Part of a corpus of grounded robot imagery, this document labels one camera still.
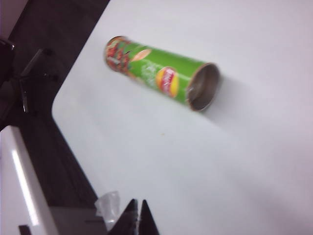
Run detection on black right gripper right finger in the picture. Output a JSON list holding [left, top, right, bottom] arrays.
[[141, 199, 161, 235]]

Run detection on transparent plastic container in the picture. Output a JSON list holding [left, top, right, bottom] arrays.
[[94, 190, 122, 224]]

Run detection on black office chair base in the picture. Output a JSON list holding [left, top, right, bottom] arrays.
[[0, 39, 60, 124]]

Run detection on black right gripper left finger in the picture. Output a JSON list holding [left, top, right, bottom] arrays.
[[111, 198, 139, 235]]

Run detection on green tub of chips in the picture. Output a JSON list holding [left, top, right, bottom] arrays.
[[104, 36, 221, 113]]

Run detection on white glossy cabinet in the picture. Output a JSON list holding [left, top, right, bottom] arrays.
[[0, 125, 60, 235]]

